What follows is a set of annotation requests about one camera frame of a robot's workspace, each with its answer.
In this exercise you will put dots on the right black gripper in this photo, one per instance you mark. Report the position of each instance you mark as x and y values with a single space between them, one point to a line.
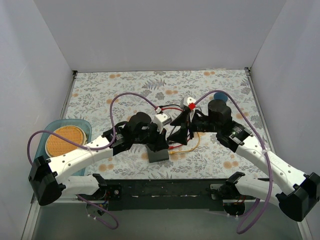
188 127

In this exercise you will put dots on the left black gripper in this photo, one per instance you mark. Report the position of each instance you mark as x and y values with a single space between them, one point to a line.
160 138

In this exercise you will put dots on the black network switch box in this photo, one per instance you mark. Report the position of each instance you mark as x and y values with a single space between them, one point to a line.
159 156

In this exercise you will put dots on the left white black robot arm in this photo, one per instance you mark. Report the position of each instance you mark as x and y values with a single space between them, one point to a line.
54 177

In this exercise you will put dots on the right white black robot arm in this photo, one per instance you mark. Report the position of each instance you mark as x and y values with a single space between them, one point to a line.
293 191

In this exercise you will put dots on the floral patterned table mat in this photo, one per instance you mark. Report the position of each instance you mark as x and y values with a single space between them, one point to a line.
104 97

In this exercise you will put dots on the blue plastic cup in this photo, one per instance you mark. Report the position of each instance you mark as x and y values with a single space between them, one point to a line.
220 96

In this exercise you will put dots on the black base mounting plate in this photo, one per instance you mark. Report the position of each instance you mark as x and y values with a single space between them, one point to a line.
163 194

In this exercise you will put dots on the orange woven round plate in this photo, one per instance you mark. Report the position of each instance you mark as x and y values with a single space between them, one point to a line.
55 146

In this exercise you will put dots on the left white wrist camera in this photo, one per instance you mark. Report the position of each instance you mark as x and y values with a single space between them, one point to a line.
162 119

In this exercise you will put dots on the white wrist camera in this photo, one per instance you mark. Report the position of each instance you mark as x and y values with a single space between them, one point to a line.
162 119
189 103

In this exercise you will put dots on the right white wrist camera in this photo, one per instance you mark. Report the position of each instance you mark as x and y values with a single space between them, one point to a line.
189 103

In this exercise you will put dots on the aluminium frame rail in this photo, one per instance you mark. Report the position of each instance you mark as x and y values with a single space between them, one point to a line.
48 191

